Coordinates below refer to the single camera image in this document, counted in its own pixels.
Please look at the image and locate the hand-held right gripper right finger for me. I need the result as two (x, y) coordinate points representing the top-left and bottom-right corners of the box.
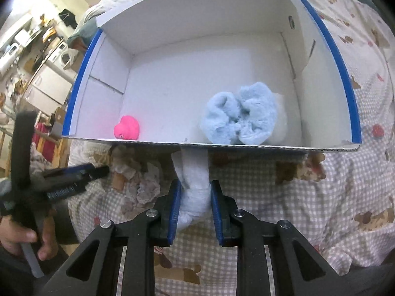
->
(210, 179), (352, 296)

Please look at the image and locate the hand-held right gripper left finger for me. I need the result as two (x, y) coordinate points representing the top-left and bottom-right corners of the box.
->
(39, 179), (182, 296)

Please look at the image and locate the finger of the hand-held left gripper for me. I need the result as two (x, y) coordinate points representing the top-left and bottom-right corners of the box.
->
(43, 164), (110, 183)

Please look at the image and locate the white soft cloth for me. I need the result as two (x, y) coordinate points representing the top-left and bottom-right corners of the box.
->
(172, 92), (289, 232)

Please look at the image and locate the pink heart plush toy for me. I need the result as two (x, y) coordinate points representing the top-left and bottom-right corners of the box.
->
(114, 115), (141, 140)

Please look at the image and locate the light blue fluffy cloth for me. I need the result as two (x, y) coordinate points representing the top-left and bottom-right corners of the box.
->
(200, 82), (278, 145)

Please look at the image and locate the white cardboard box blue trim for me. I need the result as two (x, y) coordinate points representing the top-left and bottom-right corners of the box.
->
(62, 0), (362, 153)

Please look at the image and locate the person's left hand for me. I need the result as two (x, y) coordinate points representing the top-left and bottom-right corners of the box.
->
(0, 211), (59, 261)

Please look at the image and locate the crumpled lace cloth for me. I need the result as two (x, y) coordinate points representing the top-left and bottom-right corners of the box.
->
(109, 144), (181, 215)

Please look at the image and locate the white cabinet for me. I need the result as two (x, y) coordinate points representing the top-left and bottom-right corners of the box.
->
(23, 54), (78, 107)

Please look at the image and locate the checked printed blanket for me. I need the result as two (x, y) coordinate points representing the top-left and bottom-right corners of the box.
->
(66, 0), (395, 286)

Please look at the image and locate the white washing machine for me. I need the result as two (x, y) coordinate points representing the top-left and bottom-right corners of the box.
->
(59, 48), (75, 70)

